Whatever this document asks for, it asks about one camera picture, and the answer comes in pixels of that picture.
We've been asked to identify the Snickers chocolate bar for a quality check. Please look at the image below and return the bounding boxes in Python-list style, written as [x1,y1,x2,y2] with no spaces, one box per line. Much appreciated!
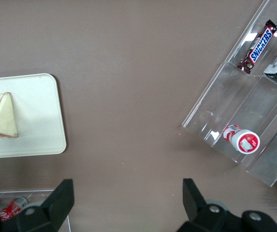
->
[236,19,277,74]

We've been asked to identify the triangular sandwich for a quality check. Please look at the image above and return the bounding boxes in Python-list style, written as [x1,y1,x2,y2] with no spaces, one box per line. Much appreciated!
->
[0,91,19,139]

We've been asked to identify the clear acrylic stepped display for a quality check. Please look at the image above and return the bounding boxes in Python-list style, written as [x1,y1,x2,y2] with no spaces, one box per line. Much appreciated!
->
[181,0,277,188]

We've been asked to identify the red white yogurt drink bottle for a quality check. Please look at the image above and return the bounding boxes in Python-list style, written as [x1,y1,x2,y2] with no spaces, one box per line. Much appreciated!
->
[222,123,261,155]

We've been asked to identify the clear acrylic bottle rack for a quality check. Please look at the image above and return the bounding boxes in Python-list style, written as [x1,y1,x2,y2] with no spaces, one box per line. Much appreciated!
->
[0,189,71,232]

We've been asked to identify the red cola bottle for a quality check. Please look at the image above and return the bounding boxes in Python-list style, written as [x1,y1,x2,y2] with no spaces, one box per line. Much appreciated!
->
[0,197,28,222]

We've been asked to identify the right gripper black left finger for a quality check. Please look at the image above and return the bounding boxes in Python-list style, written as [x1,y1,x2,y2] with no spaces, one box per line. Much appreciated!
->
[14,178,75,232]

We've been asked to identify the cream plastic tray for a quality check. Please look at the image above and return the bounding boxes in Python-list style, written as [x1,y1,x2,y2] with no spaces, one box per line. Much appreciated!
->
[0,73,67,160]

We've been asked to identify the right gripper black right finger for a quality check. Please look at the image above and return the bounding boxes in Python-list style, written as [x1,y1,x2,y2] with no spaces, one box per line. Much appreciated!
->
[177,178,242,232]

